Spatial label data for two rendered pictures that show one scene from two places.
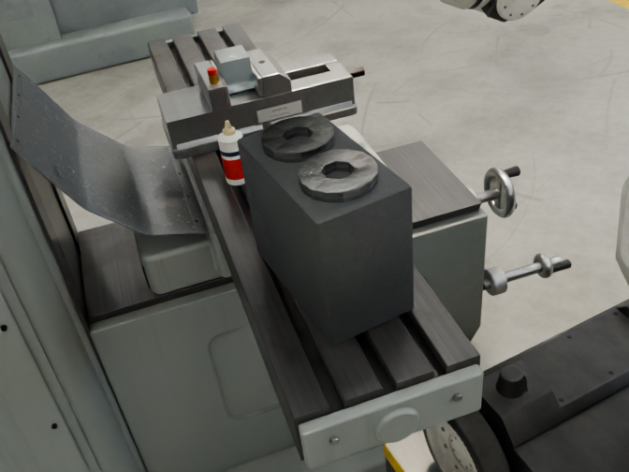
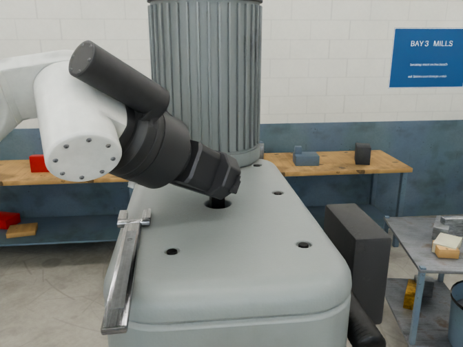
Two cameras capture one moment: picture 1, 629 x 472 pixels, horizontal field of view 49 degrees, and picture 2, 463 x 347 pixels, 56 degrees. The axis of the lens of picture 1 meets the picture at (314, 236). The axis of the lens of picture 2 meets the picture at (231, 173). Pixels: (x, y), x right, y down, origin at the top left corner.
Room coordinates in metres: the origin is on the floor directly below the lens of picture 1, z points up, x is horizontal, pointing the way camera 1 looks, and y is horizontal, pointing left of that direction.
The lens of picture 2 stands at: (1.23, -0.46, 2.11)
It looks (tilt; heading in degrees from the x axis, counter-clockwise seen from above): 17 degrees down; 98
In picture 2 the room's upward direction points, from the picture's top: straight up
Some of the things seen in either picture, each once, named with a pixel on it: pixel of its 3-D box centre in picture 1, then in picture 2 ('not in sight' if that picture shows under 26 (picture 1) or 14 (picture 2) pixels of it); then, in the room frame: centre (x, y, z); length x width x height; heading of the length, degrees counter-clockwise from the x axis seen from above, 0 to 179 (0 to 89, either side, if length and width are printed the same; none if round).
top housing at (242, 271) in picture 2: not in sight; (217, 250); (1.13, 0.11, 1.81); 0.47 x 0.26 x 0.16; 104
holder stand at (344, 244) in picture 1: (324, 219); not in sight; (0.70, -0.02, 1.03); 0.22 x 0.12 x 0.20; 24
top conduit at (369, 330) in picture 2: not in sight; (310, 251); (1.26, 0.16, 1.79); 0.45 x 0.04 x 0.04; 104
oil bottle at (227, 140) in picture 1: (232, 151); not in sight; (0.98, 0.11, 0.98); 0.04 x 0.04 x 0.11
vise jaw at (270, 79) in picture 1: (265, 71); not in sight; (1.19, 0.05, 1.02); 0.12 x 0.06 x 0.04; 15
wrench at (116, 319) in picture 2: not in sight; (127, 255); (1.07, -0.08, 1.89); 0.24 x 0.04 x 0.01; 106
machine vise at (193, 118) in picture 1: (255, 92); not in sight; (1.18, 0.08, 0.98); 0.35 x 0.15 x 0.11; 105
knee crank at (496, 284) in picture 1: (526, 271); not in sight; (1.13, -0.45, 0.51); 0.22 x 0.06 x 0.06; 104
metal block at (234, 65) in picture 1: (234, 69); not in sight; (1.17, 0.11, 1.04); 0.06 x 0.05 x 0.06; 15
